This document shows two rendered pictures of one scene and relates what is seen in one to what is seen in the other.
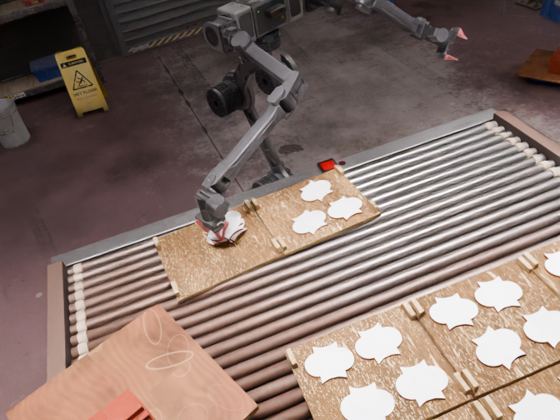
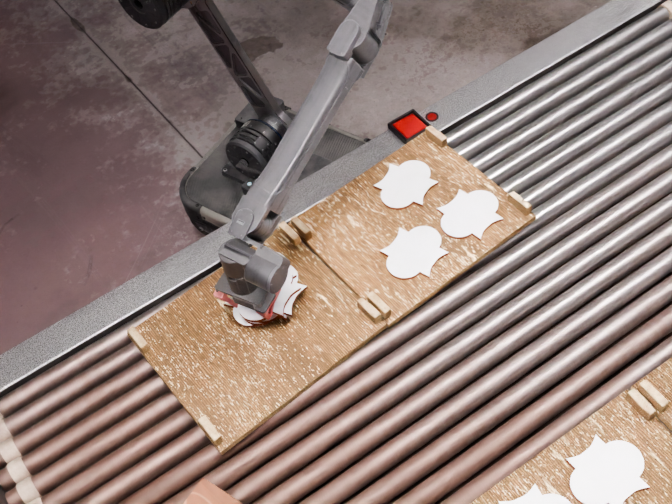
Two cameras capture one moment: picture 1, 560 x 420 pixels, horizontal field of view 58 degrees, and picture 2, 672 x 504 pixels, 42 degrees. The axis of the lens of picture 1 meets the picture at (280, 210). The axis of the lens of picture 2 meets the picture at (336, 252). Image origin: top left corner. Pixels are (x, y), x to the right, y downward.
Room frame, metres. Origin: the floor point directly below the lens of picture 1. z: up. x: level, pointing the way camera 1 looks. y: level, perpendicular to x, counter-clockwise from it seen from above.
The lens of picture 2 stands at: (0.40, 0.27, 2.45)
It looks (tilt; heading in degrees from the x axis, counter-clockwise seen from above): 53 degrees down; 348
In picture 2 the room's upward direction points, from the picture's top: 11 degrees counter-clockwise
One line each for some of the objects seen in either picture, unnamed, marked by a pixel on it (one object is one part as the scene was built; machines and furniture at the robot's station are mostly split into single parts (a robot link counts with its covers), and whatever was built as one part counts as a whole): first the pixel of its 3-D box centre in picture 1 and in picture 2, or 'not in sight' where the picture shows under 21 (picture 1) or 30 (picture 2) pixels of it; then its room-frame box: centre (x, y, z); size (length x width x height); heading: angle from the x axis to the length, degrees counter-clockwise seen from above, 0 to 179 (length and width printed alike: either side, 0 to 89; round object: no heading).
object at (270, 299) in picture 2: (217, 229); (259, 302); (1.38, 0.24, 1.03); 0.07 x 0.07 x 0.09; 43
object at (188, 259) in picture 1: (216, 248); (255, 330); (1.39, 0.27, 0.93); 0.41 x 0.35 x 0.02; 108
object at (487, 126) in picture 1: (298, 193); (369, 189); (1.65, -0.09, 0.90); 1.95 x 0.05 x 0.05; 103
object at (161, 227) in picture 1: (292, 187); (352, 175); (1.72, -0.08, 0.89); 2.08 x 0.08 x 0.06; 103
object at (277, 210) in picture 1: (312, 208); (409, 221); (1.51, -0.13, 0.93); 0.41 x 0.35 x 0.02; 107
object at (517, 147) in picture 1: (317, 221); (422, 244); (1.46, -0.14, 0.90); 1.95 x 0.05 x 0.05; 103
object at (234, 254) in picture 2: (206, 200); (238, 259); (1.39, 0.25, 1.16); 0.07 x 0.06 x 0.07; 36
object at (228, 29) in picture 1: (234, 38); not in sight; (2.05, 0.05, 1.45); 0.09 x 0.08 x 0.12; 126
